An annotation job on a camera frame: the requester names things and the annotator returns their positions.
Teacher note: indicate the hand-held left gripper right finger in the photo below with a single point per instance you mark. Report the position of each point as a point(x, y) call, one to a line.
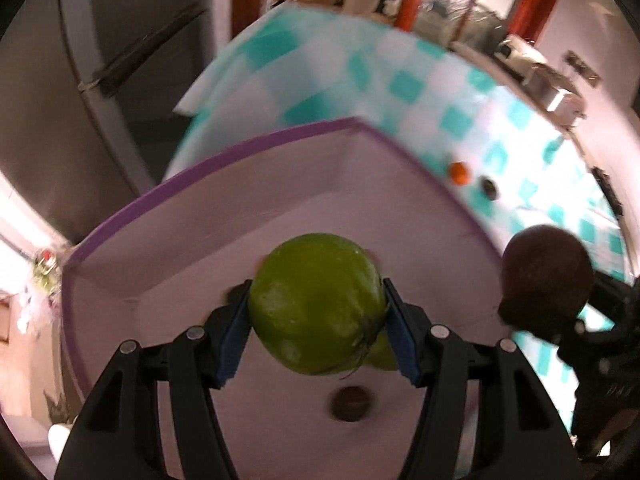
point(402, 340)

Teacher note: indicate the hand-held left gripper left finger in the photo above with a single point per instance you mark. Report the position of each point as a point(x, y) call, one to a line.
point(232, 340)

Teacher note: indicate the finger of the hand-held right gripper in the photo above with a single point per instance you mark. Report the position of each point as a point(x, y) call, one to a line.
point(555, 340)
point(615, 295)

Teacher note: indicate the small dark green tomato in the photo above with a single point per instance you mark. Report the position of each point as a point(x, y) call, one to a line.
point(382, 357)

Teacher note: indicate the red apple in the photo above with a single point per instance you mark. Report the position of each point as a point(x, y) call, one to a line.
point(545, 280)

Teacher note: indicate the dark brown chestnut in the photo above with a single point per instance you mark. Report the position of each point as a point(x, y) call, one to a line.
point(351, 403)
point(489, 188)

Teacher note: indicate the large light green tomato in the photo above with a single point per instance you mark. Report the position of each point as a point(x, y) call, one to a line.
point(310, 300)

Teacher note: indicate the purple-rimmed box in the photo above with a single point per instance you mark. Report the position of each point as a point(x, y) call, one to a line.
point(325, 170)

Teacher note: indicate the orange tangerine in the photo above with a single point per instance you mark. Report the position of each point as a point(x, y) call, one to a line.
point(459, 172)

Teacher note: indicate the silver cooking appliance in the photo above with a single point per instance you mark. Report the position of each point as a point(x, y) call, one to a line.
point(555, 92)

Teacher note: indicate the teal white checked tablecloth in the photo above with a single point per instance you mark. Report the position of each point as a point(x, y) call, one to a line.
point(350, 60)

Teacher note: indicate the grey refrigerator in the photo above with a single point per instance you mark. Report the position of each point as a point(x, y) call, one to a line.
point(50, 110)

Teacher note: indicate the wall socket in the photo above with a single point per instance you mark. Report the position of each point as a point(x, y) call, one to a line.
point(582, 67)

